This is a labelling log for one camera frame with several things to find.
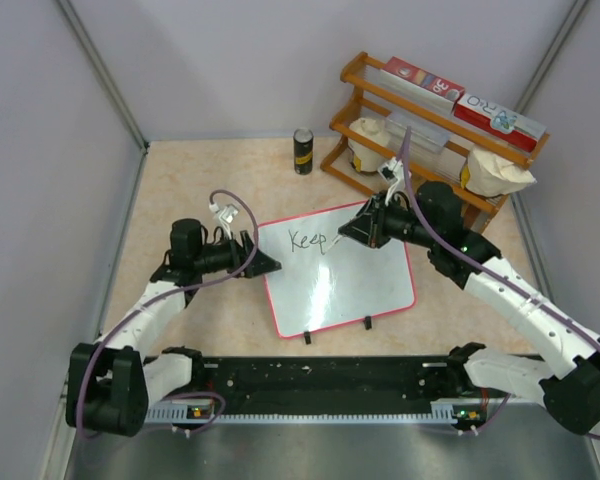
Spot black drink can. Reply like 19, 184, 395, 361
293, 128, 314, 175

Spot red white foil box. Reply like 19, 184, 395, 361
453, 93, 546, 152

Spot pink framed whiteboard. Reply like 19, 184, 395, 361
259, 201, 417, 338

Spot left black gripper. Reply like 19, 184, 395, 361
193, 230, 280, 279

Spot white marker pen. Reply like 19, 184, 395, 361
325, 235, 342, 253

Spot clear plastic box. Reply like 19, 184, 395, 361
385, 112, 451, 154

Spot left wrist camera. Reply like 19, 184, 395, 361
209, 203, 239, 238

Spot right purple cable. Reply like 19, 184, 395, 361
397, 127, 600, 442

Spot grey cable duct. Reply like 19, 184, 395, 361
142, 398, 486, 426

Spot cream cloth bag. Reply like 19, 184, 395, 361
460, 146, 536, 198

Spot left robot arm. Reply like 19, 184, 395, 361
65, 218, 282, 437

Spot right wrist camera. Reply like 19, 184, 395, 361
377, 157, 411, 204

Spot red box with 3D print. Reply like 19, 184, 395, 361
379, 57, 466, 112

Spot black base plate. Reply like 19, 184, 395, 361
149, 355, 526, 416

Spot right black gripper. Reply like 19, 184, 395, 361
340, 190, 437, 250

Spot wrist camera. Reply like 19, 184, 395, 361
377, 157, 411, 204
209, 203, 239, 238

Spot white jar on rack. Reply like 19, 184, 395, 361
348, 117, 392, 175

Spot dark brown box on rack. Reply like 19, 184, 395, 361
462, 202, 482, 228

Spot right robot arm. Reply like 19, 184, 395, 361
338, 181, 600, 435

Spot wooden two tier rack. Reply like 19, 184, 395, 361
320, 51, 550, 232

